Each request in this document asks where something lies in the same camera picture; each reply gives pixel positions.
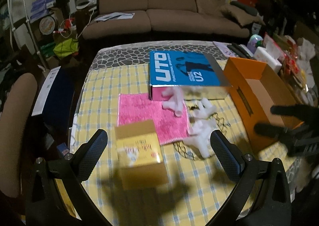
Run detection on yellow scrubber sponge box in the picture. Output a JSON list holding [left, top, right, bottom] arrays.
[[115, 119, 168, 190]]

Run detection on orange cardboard box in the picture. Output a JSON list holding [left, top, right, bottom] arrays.
[[223, 57, 301, 153]]

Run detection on yellow checkered tablecloth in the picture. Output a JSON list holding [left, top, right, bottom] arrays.
[[53, 59, 297, 226]]

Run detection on white PVC fitting pile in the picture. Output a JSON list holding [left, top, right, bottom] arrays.
[[183, 119, 219, 158]]

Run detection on white tissue box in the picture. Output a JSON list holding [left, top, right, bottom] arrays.
[[254, 47, 282, 73]]

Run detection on brown cushion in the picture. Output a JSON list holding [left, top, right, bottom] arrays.
[[220, 4, 265, 27]]

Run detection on white PVC pipe fitting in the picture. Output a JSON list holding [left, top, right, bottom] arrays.
[[162, 87, 184, 117]]

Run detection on pink microfiber cloth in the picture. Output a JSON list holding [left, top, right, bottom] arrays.
[[117, 93, 189, 145]]

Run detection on black remote control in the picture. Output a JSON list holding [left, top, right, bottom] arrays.
[[227, 44, 250, 59]]

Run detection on brown sofa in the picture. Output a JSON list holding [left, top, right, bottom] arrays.
[[83, 0, 250, 40]]

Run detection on white clothes rack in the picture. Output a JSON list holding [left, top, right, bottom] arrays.
[[7, 0, 50, 77]]

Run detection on black zigzag wire headband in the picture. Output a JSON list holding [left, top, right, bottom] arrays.
[[173, 106, 231, 161]]

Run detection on papers on sofa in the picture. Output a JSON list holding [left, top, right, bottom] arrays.
[[95, 12, 135, 22]]

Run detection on green bag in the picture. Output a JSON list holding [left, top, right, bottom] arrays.
[[53, 38, 78, 59]]

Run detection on brown chair back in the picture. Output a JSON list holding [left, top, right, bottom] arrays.
[[1, 73, 37, 198]]

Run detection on purple game controller card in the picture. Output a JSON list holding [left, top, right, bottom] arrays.
[[214, 41, 237, 58]]

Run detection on dark blue long box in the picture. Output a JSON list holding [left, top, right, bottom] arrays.
[[31, 66, 76, 121]]

